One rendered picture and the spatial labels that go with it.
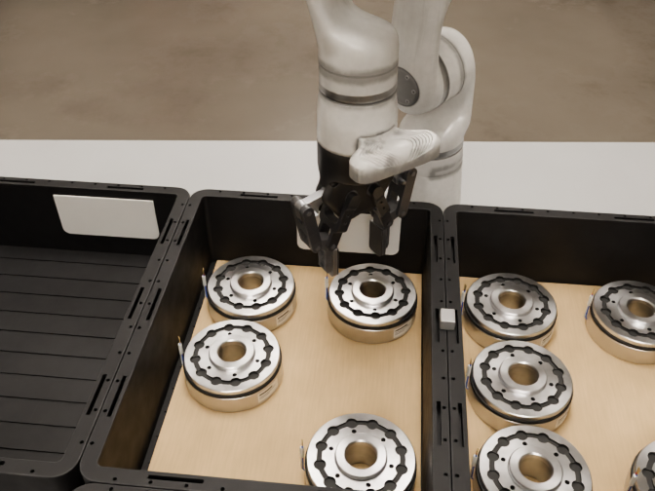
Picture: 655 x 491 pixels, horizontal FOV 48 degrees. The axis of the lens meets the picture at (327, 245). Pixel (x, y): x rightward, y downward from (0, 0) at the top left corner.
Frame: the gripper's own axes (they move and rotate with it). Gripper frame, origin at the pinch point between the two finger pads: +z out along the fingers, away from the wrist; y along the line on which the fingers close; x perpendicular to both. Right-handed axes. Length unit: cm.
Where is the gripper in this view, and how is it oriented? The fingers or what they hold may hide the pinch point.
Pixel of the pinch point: (354, 250)
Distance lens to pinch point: 77.5
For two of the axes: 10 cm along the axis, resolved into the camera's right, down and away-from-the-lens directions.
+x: 5.4, 5.3, -6.5
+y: -8.4, 3.5, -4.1
